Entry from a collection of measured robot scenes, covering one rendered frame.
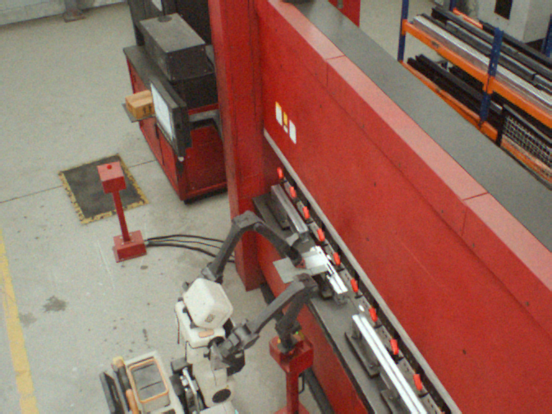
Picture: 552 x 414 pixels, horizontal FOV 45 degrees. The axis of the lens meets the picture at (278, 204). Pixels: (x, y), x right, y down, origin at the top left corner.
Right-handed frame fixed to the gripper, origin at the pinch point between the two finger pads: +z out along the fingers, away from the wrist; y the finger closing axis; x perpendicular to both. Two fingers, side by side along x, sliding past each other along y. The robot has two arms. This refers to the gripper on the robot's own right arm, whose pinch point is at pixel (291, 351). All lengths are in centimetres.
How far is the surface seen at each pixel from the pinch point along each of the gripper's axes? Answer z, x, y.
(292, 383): 30.5, 2.5, -6.1
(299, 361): 4.3, -4.8, 0.8
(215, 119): -26, 167, 65
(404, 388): -10, -60, 27
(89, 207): 72, 284, -34
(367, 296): -40, -27, 38
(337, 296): -4.8, 6.7, 38.6
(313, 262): -10, 31, 42
